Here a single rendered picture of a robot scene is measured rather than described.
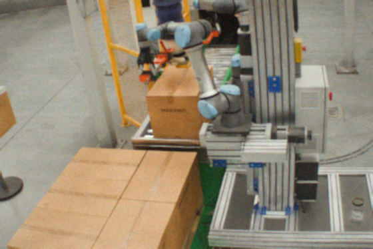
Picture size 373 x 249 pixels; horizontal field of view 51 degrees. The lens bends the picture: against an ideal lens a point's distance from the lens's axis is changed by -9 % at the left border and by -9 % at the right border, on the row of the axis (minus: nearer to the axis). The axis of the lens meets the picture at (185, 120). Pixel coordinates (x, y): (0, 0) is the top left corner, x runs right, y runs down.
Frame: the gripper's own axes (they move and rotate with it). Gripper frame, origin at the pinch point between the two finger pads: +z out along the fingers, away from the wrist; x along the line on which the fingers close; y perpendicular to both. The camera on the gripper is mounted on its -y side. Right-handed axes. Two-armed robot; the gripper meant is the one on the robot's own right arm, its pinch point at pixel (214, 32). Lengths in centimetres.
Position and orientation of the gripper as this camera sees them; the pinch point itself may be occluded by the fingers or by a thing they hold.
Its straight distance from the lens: 354.5
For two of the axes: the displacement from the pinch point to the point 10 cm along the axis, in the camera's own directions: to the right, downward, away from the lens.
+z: 1.2, 8.7, 4.8
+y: -2.4, 5.0, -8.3
